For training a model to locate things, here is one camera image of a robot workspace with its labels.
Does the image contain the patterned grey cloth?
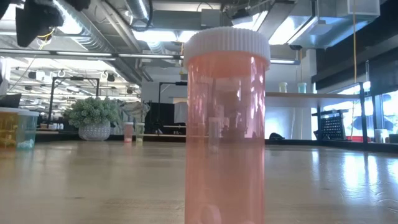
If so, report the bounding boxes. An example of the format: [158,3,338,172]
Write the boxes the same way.
[119,101,150,125]

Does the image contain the white plastic tub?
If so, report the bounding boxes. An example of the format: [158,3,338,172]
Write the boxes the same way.
[374,128,389,144]

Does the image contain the black perforated metal rack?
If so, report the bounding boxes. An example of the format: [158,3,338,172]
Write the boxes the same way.
[312,108,349,141]

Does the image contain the black yellow ceiling cable reel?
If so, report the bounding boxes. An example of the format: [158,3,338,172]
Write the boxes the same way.
[36,27,57,43]

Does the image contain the small pink medicine bottle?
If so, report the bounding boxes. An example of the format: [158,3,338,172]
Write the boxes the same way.
[123,121,134,143]

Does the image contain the wooden shelf with black frame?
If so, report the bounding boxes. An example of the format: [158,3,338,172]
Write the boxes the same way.
[265,81,368,149]

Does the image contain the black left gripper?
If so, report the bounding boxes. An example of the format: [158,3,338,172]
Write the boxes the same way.
[15,0,91,48]

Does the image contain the black metal frame stand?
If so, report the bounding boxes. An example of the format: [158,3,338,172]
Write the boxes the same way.
[49,77,101,125]
[158,81,187,103]

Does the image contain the large orange medicine bottle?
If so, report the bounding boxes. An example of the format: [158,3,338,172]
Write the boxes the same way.
[0,107,20,149]

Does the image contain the small green medicine bottle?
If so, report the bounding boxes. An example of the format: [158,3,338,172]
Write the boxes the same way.
[135,122,146,143]

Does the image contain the black monitor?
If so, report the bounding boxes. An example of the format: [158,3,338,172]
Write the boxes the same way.
[0,93,22,109]

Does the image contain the long ceiling light bar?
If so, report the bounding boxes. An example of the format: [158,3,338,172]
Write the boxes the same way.
[0,48,301,65]

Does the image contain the green plant in white pot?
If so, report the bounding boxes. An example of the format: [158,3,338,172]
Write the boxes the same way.
[64,96,121,141]

